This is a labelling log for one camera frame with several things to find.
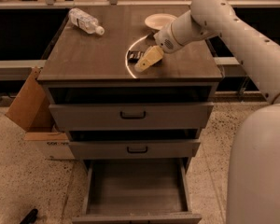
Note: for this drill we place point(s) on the middle grey drawer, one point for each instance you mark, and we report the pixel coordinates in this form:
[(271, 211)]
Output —
[(134, 149)]

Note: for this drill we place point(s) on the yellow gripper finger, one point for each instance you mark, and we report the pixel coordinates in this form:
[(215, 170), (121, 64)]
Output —
[(152, 55)]

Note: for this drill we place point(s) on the bottom grey open drawer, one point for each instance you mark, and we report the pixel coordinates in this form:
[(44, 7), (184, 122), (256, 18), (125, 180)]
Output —
[(137, 191)]

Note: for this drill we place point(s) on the grey drawer cabinet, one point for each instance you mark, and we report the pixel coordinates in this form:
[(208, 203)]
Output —
[(93, 69)]

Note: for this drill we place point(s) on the black object on floor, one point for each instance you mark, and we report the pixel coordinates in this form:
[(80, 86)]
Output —
[(30, 217)]

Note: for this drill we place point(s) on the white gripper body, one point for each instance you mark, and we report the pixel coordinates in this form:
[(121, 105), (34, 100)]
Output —
[(164, 40)]

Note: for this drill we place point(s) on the clear plastic water bottle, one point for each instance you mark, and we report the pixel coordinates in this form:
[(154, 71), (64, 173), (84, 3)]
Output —
[(85, 22)]

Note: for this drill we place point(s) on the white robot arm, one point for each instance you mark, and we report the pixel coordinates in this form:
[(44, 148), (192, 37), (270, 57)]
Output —
[(253, 195)]

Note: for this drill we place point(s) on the white paper bowl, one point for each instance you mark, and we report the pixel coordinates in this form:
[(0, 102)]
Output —
[(157, 21)]

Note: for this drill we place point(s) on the top grey drawer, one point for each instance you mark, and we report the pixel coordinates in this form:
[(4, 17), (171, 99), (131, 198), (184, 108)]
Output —
[(111, 117)]

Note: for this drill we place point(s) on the open cardboard box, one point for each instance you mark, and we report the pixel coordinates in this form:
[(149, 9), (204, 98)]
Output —
[(30, 111)]

